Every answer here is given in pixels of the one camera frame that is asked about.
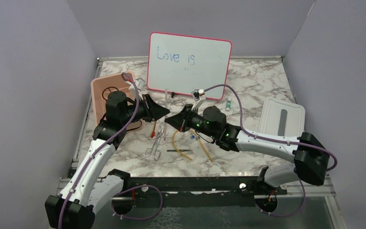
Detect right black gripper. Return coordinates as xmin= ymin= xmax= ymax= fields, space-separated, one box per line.
xmin=165 ymin=104 xmax=217 ymax=139

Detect small green white vial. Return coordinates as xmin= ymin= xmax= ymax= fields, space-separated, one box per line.
xmin=225 ymin=98 xmax=232 ymax=111

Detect metal crucible tongs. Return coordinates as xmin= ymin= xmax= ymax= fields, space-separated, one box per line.
xmin=143 ymin=126 xmax=164 ymax=161

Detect black wire tripod stand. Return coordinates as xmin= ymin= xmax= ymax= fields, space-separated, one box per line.
xmin=102 ymin=86 xmax=120 ymax=101

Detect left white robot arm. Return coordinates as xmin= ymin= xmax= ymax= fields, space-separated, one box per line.
xmin=45 ymin=91 xmax=170 ymax=229

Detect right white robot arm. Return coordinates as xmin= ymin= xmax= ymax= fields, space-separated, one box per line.
xmin=165 ymin=104 xmax=329 ymax=194

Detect white plastic bin lid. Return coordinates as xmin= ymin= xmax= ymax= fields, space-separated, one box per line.
xmin=258 ymin=97 xmax=305 ymax=137

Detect black metal rod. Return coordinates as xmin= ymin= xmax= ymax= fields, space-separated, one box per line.
xmin=166 ymin=149 xmax=193 ymax=152

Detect pink plastic bin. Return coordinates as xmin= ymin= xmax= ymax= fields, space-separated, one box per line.
xmin=91 ymin=73 xmax=135 ymax=125

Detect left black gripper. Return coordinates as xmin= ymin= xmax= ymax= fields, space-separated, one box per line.
xmin=121 ymin=94 xmax=171 ymax=125

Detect yellow rubber tube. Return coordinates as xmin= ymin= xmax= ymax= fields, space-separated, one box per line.
xmin=171 ymin=130 xmax=214 ymax=162

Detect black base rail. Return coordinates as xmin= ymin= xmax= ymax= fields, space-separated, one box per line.
xmin=111 ymin=176 xmax=287 ymax=209

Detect pink framed whiteboard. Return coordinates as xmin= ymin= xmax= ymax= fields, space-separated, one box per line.
xmin=146 ymin=32 xmax=232 ymax=100

